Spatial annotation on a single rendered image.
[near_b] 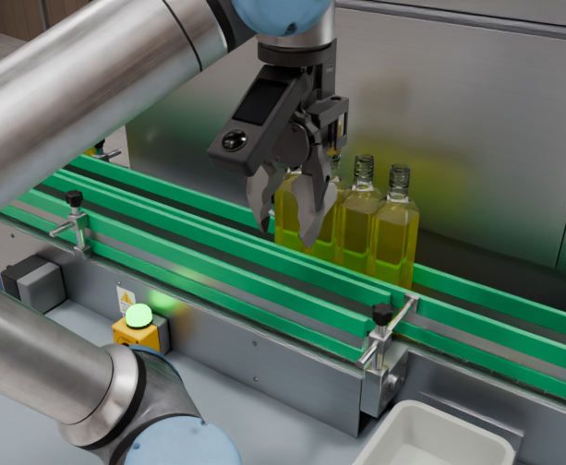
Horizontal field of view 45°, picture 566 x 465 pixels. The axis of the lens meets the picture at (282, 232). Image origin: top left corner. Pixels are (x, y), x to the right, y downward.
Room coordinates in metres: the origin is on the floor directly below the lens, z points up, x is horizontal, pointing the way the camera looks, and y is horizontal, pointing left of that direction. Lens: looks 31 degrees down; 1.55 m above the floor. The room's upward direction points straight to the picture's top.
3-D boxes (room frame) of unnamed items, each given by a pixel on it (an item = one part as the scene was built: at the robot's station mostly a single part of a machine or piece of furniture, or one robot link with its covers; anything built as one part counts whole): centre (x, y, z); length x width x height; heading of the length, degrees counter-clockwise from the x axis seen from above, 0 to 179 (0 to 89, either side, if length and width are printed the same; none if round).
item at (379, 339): (0.74, -0.15, 0.95); 0.17 x 0.03 x 0.12; 146
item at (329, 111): (0.66, -0.02, 1.32); 0.09 x 0.08 x 0.12; 146
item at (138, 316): (0.93, 0.25, 0.84); 0.04 x 0.04 x 0.03
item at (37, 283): (1.08, 0.48, 0.79); 0.08 x 0.08 x 0.08; 56
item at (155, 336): (0.93, 0.25, 0.79); 0.07 x 0.07 x 0.07; 56
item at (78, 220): (1.04, 0.38, 0.94); 0.07 x 0.04 x 0.13; 146
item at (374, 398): (0.76, -0.16, 0.85); 0.09 x 0.04 x 0.07; 146
